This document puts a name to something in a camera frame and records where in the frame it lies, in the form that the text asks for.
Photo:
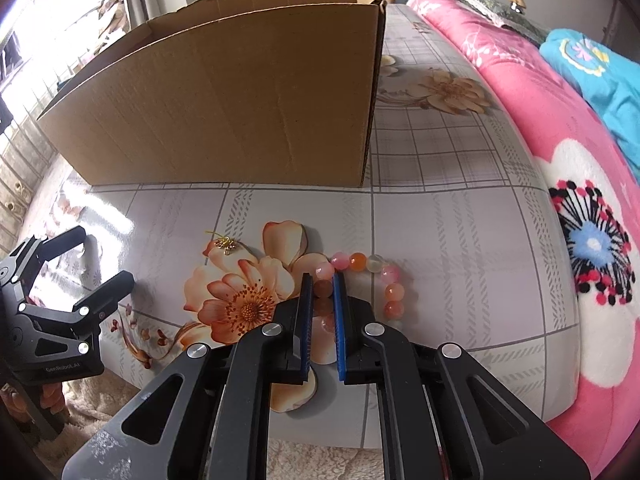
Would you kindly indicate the floral table cloth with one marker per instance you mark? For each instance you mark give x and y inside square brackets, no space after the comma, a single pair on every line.
[453,216]

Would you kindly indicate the blue cartoon blanket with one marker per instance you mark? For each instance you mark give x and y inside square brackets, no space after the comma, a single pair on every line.
[607,81]

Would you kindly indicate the gold knot charm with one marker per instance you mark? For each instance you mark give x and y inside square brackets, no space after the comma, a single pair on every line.
[222,242]

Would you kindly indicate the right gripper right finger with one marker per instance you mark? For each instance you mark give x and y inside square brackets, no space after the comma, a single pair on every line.
[442,414]

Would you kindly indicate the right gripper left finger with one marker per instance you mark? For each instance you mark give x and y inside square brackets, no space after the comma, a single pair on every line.
[206,415]

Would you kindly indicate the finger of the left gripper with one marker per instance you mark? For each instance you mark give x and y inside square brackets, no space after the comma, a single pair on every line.
[103,301]
[46,249]

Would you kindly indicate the brown cardboard box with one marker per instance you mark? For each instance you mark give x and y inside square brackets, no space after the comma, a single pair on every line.
[248,91]

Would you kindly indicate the pink floral quilt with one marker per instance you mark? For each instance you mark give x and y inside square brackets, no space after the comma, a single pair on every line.
[596,198]

